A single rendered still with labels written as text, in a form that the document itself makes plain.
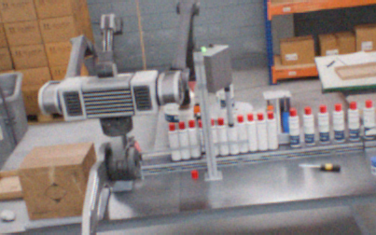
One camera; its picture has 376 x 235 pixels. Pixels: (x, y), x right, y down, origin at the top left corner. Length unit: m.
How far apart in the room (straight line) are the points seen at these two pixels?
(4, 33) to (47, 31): 0.44
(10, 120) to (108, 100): 2.74
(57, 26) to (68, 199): 3.67
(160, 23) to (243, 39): 1.08
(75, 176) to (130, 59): 5.09
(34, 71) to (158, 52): 1.86
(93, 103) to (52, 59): 3.97
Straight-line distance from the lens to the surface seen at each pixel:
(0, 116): 5.07
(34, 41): 6.34
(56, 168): 2.70
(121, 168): 2.47
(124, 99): 2.35
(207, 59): 2.72
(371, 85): 4.19
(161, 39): 7.54
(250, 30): 7.41
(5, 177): 3.43
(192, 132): 3.01
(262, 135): 3.03
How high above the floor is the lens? 2.20
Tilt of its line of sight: 21 degrees down
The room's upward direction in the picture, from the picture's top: 8 degrees counter-clockwise
